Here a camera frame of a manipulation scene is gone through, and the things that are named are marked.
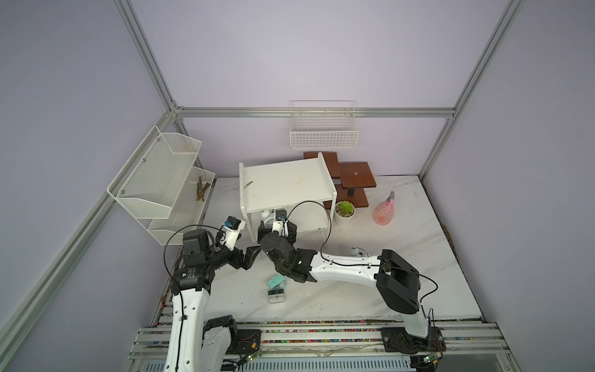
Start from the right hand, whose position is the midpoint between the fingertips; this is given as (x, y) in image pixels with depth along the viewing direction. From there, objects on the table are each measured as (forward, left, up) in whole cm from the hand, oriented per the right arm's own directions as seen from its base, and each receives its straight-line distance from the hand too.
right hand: (274, 224), depth 81 cm
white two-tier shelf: (+4, -11, +13) cm, 18 cm away
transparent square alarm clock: (-20, 0, -15) cm, 25 cm away
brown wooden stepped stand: (+25, -31, -3) cm, 40 cm away
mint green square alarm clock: (-16, 0, -13) cm, 20 cm away
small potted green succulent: (+11, -28, -9) cm, 32 cm away
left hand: (-9, +8, +1) cm, 12 cm away
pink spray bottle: (+14, -46, -13) cm, 50 cm away
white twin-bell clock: (-7, -30, -9) cm, 32 cm away
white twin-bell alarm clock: (-2, +1, +6) cm, 7 cm away
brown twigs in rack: (+21, +34, -4) cm, 40 cm away
